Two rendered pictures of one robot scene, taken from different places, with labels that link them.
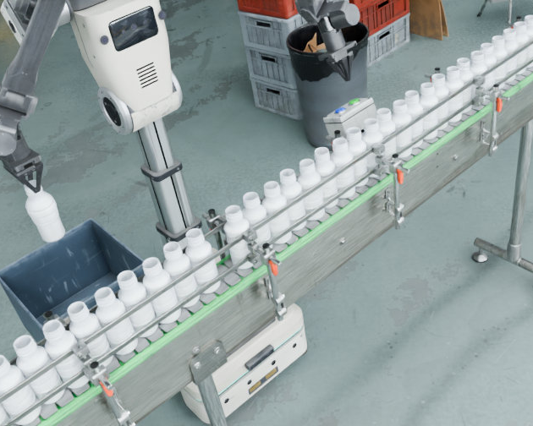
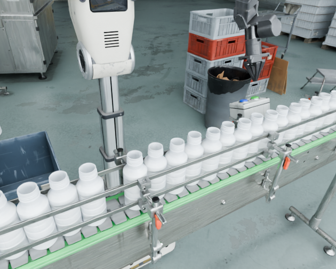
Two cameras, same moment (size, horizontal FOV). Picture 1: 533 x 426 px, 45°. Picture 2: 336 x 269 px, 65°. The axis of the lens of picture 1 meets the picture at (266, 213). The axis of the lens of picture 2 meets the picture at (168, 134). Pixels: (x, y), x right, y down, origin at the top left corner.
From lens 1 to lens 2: 87 cm
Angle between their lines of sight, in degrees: 4
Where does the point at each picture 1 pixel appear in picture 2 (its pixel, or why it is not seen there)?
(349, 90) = not seen: hidden behind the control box
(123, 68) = (93, 27)
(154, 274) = (26, 202)
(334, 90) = (226, 102)
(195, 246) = (85, 181)
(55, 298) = (5, 180)
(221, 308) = (98, 244)
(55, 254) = (10, 149)
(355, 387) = not seen: outside the picture
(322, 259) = (204, 214)
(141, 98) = (103, 55)
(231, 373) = not seen: hidden behind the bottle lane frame
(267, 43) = (197, 71)
